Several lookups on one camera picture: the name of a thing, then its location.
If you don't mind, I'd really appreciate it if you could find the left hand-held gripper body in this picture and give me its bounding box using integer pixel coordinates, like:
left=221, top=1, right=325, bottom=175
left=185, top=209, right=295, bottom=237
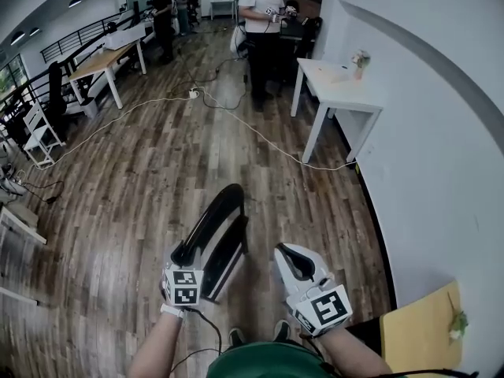
left=158, top=243, right=206, bottom=310

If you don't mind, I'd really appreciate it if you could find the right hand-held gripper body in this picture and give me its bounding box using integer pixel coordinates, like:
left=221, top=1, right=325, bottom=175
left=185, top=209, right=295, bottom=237
left=274, top=250, right=354, bottom=338

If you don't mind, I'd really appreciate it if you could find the black folding chair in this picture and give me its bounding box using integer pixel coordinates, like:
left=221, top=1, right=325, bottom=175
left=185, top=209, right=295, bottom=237
left=177, top=183, right=250, bottom=305

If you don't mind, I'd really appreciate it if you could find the person's right forearm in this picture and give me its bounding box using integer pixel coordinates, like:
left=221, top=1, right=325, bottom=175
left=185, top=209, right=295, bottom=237
left=313, top=326, right=395, bottom=378

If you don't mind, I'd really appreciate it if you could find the person's left forearm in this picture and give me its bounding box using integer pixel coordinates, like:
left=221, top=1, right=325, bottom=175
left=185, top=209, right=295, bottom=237
left=126, top=309, right=185, bottom=378

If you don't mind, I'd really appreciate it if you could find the white wooden chair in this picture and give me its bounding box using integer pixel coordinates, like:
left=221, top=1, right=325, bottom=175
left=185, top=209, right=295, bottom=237
left=22, top=101, right=67, bottom=169

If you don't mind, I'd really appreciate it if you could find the black office chair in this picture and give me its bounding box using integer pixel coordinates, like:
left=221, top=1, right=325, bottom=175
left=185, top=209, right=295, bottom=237
left=46, top=60, right=71, bottom=126

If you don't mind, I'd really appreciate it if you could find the white wristband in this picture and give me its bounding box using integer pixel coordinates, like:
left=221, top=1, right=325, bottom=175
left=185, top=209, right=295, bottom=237
left=160, top=303, right=186, bottom=320

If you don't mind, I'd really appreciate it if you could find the person's right shoe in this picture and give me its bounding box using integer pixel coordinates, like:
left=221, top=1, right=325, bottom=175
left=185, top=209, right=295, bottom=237
left=272, top=319, right=292, bottom=343

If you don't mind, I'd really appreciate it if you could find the person's shoe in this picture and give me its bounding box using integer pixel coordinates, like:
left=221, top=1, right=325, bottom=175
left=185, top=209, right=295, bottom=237
left=228, top=326, right=247, bottom=348
left=272, top=319, right=292, bottom=343

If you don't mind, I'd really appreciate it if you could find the person's left shoe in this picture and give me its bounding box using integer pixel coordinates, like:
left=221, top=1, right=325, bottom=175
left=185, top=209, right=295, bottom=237
left=228, top=326, right=247, bottom=348

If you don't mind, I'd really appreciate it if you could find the person's green shirt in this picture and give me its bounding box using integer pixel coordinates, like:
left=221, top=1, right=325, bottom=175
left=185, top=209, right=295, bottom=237
left=206, top=340, right=398, bottom=378

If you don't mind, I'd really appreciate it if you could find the yellow table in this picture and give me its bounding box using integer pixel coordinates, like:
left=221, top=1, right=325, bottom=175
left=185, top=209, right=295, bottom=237
left=379, top=280, right=468, bottom=374

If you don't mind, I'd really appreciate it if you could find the white flower sprig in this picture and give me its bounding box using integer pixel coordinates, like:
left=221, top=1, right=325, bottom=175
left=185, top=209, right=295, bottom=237
left=446, top=291, right=470, bottom=340

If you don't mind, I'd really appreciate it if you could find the white framed desk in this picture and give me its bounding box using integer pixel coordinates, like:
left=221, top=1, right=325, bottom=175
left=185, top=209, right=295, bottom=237
left=0, top=206, right=48, bottom=307

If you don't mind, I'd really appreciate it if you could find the white waste bin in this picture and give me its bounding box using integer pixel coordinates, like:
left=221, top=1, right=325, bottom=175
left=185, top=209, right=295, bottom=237
left=80, top=97, right=99, bottom=120

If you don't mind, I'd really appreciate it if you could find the flower vase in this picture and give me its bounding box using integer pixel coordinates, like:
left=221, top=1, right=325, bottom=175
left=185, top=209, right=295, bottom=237
left=351, top=50, right=372, bottom=80

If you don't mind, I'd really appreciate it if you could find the wooden desk with white legs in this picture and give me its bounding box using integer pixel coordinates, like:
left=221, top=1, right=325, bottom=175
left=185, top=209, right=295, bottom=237
left=68, top=39, right=148, bottom=110

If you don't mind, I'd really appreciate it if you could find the white bag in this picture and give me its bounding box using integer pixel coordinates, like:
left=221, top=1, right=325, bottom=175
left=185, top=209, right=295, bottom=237
left=228, top=23, right=250, bottom=61

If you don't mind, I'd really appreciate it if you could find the white box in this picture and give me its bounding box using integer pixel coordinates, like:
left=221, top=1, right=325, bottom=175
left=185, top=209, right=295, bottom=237
left=102, top=25, right=145, bottom=51

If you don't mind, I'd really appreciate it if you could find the black desk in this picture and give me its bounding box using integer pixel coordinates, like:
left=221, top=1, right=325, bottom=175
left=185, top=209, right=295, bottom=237
left=278, top=13, right=324, bottom=87

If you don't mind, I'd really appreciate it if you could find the black metal railing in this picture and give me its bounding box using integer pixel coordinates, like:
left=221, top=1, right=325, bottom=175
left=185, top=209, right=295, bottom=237
left=0, top=9, right=155, bottom=141

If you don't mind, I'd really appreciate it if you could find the small white table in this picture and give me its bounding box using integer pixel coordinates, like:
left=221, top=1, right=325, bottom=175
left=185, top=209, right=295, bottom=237
left=209, top=0, right=236, bottom=21

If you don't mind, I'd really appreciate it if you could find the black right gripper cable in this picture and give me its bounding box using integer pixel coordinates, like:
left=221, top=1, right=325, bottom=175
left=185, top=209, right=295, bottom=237
left=301, top=333, right=339, bottom=376

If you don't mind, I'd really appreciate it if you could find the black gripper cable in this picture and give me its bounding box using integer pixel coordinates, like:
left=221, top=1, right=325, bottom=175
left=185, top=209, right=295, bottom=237
left=301, top=333, right=339, bottom=376
left=168, top=308, right=226, bottom=374

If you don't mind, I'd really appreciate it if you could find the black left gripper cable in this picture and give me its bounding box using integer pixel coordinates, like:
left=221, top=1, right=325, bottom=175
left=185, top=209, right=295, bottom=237
left=168, top=308, right=226, bottom=374

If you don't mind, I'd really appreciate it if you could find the thin black floor cable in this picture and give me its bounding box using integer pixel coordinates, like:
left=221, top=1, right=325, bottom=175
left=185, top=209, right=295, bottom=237
left=21, top=179, right=65, bottom=206

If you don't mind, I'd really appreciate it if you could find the long white cable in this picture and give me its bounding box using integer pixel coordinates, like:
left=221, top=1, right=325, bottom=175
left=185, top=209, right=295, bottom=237
left=54, top=91, right=358, bottom=172

